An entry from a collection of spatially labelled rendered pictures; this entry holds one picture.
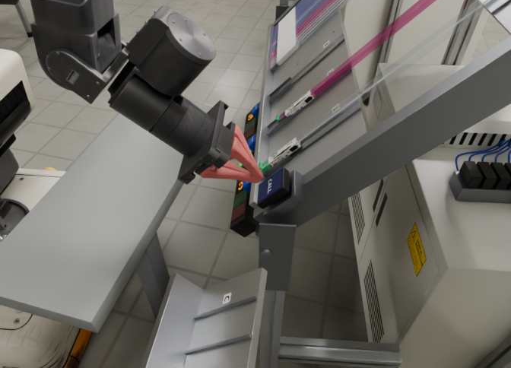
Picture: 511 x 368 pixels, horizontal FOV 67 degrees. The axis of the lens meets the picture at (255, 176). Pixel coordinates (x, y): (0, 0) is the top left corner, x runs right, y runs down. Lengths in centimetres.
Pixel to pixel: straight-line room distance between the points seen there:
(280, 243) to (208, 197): 107
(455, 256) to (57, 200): 74
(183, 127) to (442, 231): 51
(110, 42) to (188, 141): 13
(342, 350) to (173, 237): 79
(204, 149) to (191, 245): 104
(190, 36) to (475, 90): 30
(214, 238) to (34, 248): 80
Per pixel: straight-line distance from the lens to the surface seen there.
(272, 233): 53
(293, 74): 82
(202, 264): 140
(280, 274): 61
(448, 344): 98
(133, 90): 43
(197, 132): 44
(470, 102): 48
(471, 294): 81
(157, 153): 89
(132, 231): 75
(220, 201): 157
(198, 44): 40
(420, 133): 49
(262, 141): 69
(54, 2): 41
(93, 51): 41
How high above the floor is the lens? 116
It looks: 44 degrees down
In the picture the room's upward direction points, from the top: straight up
